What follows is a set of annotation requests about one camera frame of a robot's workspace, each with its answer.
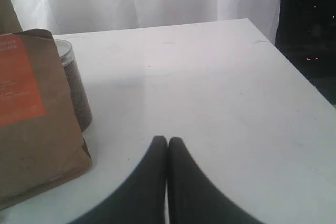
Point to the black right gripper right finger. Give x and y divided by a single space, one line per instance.
192 197

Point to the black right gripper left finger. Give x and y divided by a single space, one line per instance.
141 197

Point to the brown pouch with orange label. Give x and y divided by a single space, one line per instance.
42 146

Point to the dark can with pull-tab lid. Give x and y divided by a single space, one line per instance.
78 94

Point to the large brown paper bag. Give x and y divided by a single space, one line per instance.
9 22

